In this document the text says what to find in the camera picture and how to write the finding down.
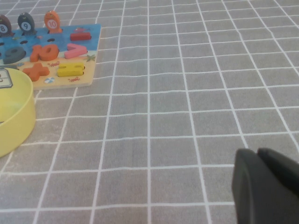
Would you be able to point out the grey white-grid tablecloth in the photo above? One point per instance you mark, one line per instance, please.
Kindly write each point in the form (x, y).
(175, 105)

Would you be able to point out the dark grey wooden square block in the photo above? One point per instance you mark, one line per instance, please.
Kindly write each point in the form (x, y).
(12, 67)

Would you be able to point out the red wooden minus sign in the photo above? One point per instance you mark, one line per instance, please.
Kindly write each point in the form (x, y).
(80, 36)

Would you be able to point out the yellow labelled bowl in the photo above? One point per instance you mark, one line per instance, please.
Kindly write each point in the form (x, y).
(21, 128)

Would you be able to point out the colourful wooden puzzle board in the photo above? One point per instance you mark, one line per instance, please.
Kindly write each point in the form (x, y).
(78, 63)

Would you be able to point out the dark grey fish peg number 9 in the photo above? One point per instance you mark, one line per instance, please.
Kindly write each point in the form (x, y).
(26, 24)

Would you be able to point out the dark grey wooden numeral 9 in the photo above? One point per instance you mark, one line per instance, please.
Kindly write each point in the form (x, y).
(14, 54)

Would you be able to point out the orange fish peg number 10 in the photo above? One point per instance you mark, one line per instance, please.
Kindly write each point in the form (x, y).
(52, 22)

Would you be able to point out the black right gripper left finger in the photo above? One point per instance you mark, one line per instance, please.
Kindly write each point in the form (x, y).
(261, 198)

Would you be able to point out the orange wooden plus sign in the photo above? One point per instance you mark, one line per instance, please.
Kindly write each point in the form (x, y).
(37, 70)

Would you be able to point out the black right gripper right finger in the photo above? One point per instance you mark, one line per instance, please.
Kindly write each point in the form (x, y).
(283, 170)

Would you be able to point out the orange wooden numeral 10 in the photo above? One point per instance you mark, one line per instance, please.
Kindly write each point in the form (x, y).
(45, 52)

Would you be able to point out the yellow wooden equals sign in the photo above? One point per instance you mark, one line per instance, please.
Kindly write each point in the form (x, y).
(70, 70)

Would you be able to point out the pink wooden greater-than sign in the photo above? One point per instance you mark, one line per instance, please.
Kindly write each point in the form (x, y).
(74, 52)

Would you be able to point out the brown fish peg number 8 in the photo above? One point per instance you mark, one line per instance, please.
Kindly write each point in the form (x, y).
(4, 26)

